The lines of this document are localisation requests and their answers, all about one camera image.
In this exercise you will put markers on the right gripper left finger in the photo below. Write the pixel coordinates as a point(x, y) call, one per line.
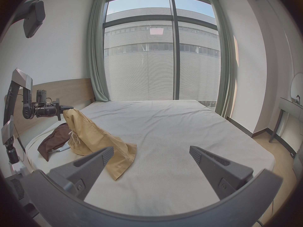
point(91, 165)

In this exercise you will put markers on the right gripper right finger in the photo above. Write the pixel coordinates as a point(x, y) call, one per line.
point(215, 169)

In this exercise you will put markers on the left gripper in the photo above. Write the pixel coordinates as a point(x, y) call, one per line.
point(46, 110)

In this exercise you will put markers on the tan trousers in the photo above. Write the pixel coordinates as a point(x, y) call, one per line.
point(94, 136)

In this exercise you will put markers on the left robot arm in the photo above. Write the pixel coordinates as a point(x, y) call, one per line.
point(26, 111)

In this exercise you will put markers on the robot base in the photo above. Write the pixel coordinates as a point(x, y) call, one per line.
point(20, 188)

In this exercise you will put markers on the bed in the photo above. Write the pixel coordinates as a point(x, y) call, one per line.
point(170, 138)

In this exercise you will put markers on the brown garment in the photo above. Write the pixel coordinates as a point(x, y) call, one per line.
point(55, 138)

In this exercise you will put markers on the pale blue garment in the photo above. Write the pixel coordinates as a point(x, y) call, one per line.
point(62, 148)

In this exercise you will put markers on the grey-green curtain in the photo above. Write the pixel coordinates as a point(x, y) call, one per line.
point(95, 55)
point(224, 63)

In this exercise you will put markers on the grey dressing table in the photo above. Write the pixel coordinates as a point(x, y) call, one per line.
point(287, 112)

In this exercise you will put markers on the round mirror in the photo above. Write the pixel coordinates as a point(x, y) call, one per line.
point(297, 86)

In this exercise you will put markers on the window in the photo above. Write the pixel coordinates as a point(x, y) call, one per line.
point(153, 63)

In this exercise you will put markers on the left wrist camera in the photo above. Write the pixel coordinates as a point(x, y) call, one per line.
point(41, 96)

